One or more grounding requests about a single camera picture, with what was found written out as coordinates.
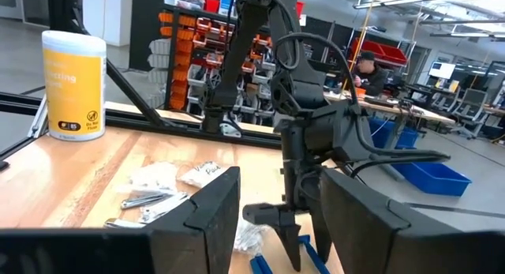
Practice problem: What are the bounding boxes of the wooden work desk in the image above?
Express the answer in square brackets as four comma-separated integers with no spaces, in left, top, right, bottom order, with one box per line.
[323,90,457,127]

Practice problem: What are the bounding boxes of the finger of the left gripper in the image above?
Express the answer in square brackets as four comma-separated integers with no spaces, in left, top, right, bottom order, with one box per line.
[241,201,304,272]
[305,182,332,264]

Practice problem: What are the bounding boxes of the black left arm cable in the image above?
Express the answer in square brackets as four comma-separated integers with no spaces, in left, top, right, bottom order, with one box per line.
[271,31,451,179]

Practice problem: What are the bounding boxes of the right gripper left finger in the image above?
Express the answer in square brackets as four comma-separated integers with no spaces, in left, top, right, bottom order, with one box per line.
[149,166,242,274]

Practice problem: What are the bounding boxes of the yellow hanging cable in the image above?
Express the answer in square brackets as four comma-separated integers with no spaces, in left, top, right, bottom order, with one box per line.
[345,0,376,96]

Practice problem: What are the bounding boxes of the black aluminium table frame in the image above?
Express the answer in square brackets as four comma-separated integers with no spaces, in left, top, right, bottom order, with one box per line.
[0,0,287,172]

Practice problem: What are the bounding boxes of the lit computer monitor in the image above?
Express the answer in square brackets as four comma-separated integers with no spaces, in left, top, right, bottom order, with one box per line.
[428,61,457,81]

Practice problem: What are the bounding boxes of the blue plastic bin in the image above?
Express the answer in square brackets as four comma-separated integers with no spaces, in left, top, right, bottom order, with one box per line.
[368,116,420,149]
[391,161,473,197]

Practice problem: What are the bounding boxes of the shelf with orange bins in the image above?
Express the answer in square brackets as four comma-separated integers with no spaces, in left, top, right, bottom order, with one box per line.
[148,0,316,125]

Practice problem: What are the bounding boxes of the grey office chair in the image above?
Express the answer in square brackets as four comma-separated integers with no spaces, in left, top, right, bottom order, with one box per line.
[451,87,491,140]

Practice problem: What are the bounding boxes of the red storage bins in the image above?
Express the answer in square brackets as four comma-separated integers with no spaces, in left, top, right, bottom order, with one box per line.
[350,39,409,69]

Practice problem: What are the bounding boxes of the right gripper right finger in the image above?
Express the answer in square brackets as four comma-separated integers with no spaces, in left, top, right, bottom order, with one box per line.
[320,167,455,274]

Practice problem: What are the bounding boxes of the person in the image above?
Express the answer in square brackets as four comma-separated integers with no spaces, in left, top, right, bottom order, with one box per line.
[352,51,390,97]

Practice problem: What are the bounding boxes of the blue disposable razor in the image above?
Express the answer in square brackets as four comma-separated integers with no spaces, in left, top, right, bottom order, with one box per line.
[297,234,331,274]
[249,253,274,274]

